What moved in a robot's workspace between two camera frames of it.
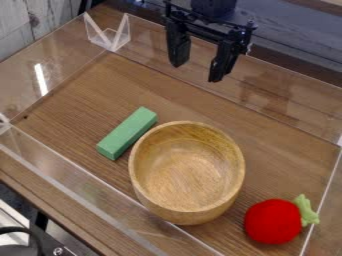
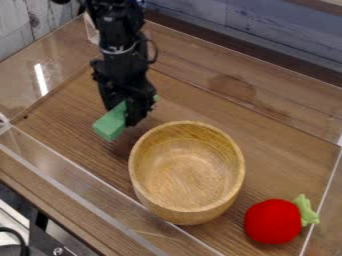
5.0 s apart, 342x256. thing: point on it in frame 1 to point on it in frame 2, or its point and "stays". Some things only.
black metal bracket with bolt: x=43 y=244 stays
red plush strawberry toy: x=274 y=220 stays
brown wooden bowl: x=187 y=171 stays
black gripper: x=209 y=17 to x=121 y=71
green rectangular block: x=127 y=131 to x=113 y=122
